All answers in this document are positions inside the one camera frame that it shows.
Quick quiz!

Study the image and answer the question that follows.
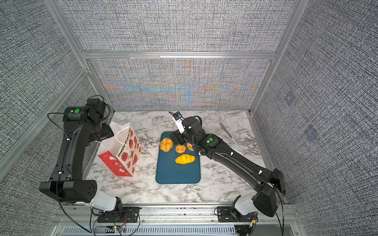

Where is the small round crusty bun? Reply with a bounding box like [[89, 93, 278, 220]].
[[175, 145, 186, 154]]

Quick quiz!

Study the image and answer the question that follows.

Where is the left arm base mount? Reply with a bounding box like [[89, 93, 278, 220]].
[[97, 207, 140, 223]]

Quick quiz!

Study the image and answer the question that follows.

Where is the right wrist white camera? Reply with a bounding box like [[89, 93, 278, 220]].
[[169, 111, 185, 134]]

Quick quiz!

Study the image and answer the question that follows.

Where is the flaky braided pastry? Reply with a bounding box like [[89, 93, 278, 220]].
[[187, 143, 194, 151]]

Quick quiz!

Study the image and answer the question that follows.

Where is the yellow striped croissant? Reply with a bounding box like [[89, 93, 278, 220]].
[[175, 154, 196, 165]]

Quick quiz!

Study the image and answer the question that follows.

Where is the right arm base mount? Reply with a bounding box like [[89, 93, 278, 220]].
[[214, 195, 258, 223]]

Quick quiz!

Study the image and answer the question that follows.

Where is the teal rectangular tray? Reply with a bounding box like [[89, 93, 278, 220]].
[[156, 146, 201, 184]]

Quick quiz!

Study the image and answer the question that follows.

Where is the red white paper gift bag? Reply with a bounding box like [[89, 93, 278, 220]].
[[97, 122, 142, 177]]

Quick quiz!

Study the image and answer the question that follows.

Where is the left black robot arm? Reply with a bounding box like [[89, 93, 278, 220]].
[[39, 96, 118, 211]]

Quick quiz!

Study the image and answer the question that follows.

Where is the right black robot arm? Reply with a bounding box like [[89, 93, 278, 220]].
[[170, 112, 285, 217]]

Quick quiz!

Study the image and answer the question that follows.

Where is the knot shaped bread roll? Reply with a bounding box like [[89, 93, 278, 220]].
[[160, 138, 173, 152]]

